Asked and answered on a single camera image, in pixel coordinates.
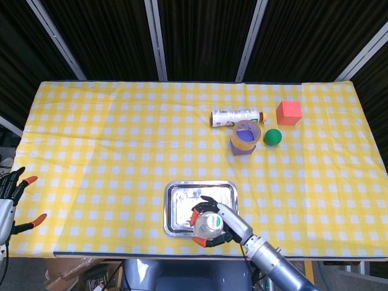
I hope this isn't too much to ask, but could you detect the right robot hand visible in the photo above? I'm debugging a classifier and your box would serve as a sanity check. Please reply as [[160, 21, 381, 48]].
[[189, 195, 254, 248]]

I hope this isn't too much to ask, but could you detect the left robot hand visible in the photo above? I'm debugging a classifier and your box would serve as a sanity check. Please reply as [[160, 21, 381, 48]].
[[0, 166, 48, 245]]

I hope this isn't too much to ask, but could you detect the clear plastic water bottle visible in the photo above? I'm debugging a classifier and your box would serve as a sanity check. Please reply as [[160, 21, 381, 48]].
[[193, 211, 226, 240]]

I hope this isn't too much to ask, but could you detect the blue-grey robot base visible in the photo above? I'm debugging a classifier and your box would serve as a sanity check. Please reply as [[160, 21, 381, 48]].
[[122, 259, 252, 291]]

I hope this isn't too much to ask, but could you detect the stainless steel tray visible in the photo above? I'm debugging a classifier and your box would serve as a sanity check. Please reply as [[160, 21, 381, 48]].
[[163, 181, 238, 238]]

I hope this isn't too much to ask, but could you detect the white-labelled drink bottle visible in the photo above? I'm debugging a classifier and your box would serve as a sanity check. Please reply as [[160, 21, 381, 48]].
[[210, 109, 268, 127]]

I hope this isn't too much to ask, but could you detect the purple foam block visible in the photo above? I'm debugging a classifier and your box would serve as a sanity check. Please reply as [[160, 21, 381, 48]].
[[232, 127, 257, 156]]

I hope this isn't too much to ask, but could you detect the yellow packing tape roll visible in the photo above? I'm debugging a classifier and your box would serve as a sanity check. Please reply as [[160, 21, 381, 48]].
[[230, 119, 262, 151]]

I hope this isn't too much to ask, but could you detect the green ball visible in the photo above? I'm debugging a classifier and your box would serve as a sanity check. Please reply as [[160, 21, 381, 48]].
[[263, 128, 283, 147]]

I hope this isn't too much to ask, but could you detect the yellow checked tablecloth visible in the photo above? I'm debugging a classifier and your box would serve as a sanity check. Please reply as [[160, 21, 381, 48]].
[[12, 80, 388, 258]]

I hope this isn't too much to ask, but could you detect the orange-red foam cube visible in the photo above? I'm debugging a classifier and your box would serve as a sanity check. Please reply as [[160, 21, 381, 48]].
[[275, 101, 303, 126]]

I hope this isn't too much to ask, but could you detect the black cable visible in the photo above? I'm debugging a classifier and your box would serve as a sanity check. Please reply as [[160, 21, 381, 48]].
[[240, 242, 254, 291], [0, 242, 10, 291]]

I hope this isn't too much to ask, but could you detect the white partition post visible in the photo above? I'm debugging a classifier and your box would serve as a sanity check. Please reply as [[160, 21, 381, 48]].
[[0, 115, 24, 137], [335, 22, 388, 82], [235, 0, 269, 82], [144, 0, 169, 82], [25, 0, 87, 81]]

